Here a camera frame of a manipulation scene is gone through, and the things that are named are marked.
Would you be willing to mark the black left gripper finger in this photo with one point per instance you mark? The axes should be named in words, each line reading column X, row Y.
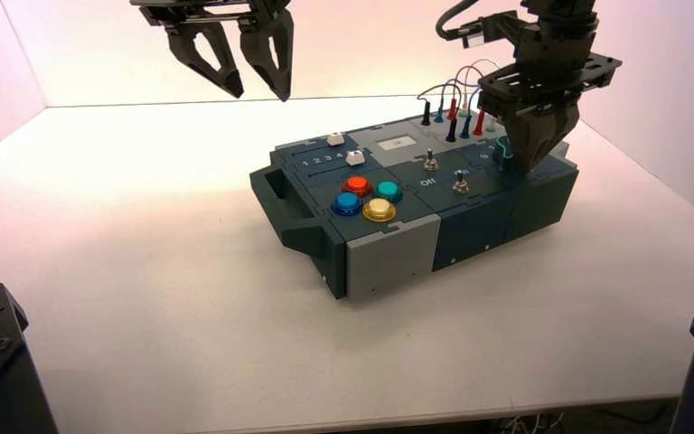
column 284, row 60
column 182, row 48

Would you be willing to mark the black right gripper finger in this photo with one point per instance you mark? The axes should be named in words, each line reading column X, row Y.
column 526, row 144
column 562, row 129

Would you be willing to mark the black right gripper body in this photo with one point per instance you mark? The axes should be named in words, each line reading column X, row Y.
column 553, row 48

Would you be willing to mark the dark blue grey control box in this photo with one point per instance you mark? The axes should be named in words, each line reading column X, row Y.
column 473, row 221

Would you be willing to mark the yellow round push button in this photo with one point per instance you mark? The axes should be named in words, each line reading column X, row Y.
column 378, row 209

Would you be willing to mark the red banana plug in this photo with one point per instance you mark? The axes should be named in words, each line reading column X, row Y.
column 452, row 109
column 479, row 123

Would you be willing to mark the teal round push button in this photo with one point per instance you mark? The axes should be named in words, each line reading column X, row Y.
column 388, row 190

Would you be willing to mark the white slider cap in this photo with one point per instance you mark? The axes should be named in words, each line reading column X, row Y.
column 335, row 139
column 354, row 158

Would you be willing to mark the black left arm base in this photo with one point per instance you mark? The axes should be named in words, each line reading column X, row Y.
column 0, row 371

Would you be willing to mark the white banana plug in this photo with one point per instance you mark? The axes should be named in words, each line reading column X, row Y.
column 491, row 126

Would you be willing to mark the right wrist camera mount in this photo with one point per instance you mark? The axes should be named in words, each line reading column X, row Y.
column 493, row 27

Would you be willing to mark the blue banana plug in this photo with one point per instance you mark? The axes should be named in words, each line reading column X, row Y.
column 440, row 114
column 465, row 127

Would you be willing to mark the black banana plug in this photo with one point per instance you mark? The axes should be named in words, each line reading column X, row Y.
column 452, row 130
column 425, row 114

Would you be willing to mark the metal toggle switch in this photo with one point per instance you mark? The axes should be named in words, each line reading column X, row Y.
column 430, row 160
column 459, row 183

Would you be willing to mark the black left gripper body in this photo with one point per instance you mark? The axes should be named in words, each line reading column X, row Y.
column 203, row 11

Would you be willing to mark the dark green rotary knob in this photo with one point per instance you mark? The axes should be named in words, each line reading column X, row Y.
column 504, row 153

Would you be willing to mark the red round push button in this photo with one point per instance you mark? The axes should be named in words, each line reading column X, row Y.
column 358, row 184

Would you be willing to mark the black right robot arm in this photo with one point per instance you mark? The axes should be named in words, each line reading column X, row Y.
column 559, row 9

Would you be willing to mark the small white display screen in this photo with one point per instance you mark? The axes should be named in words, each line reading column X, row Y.
column 398, row 143

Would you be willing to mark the blue round push button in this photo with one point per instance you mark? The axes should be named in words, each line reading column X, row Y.
column 347, row 203

